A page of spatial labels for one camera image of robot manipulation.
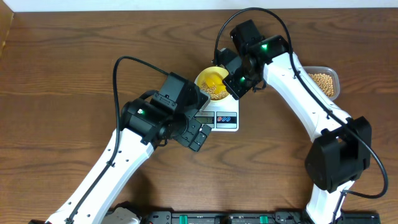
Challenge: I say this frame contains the yellow plastic measuring scoop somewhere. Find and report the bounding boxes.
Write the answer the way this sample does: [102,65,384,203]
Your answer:
[205,73,226,94]

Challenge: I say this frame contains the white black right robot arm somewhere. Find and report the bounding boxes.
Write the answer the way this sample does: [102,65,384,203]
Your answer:
[215,20,371,223]

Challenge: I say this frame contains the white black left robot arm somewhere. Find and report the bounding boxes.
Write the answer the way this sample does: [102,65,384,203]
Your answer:
[46,73,211,224]

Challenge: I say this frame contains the soybeans in yellow bowl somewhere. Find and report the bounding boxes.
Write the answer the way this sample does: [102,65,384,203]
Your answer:
[201,81,229,101]

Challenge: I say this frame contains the yellow plastic bowl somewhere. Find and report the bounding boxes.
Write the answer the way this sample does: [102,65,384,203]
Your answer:
[196,67,229,89]

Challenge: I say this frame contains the white digital kitchen scale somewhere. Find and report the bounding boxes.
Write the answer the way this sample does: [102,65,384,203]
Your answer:
[195,94,239,132]

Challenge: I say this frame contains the pile of soybeans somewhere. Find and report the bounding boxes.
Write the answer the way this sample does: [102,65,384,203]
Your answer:
[308,73,335,97]

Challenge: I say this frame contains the clear plastic bean container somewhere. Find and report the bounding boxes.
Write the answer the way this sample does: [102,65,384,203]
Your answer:
[304,66,340,101]

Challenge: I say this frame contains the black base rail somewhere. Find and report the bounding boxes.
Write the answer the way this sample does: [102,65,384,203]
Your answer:
[136,210,382,224]

